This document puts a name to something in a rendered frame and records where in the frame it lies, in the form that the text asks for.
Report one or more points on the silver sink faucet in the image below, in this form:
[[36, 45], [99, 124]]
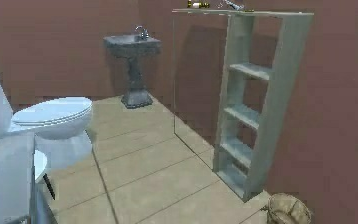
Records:
[[142, 32]]

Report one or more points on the pale grey shelf unit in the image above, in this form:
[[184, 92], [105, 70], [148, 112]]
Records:
[[270, 100]]

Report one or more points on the yellow and white bottle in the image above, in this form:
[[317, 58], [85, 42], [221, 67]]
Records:
[[197, 4]]

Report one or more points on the silver grey small tool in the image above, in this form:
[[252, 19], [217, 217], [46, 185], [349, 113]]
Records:
[[234, 5]]

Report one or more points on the white toilet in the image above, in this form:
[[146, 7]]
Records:
[[53, 120]]

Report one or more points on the tan wicker basket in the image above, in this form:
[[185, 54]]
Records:
[[287, 210]]

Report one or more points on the white round stool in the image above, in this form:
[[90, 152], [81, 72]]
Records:
[[42, 166]]

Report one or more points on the grey pedestal sink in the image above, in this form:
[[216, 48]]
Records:
[[133, 50]]

